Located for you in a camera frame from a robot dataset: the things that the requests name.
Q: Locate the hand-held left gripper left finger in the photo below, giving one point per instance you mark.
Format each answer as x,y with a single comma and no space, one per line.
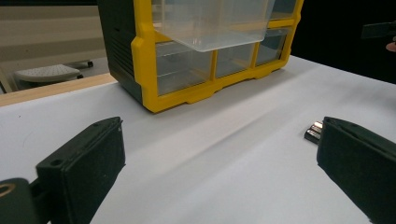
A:
84,161

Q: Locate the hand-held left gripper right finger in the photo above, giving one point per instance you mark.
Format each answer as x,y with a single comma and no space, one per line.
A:
361,161

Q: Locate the small cylindrical battery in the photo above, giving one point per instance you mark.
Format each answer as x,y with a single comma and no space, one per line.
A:
318,125
313,136

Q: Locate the yellow black drawer organizer cabinet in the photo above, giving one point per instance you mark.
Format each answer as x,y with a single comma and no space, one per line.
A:
144,62

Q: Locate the clear plastic pulled-out drawer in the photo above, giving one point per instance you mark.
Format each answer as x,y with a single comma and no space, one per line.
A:
211,25

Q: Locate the grey chair base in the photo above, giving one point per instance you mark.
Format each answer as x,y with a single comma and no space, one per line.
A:
46,73

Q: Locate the white table cover board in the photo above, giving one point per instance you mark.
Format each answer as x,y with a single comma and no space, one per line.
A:
218,161

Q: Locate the set of closed clear drawers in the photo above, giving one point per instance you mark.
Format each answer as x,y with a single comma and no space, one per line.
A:
183,68

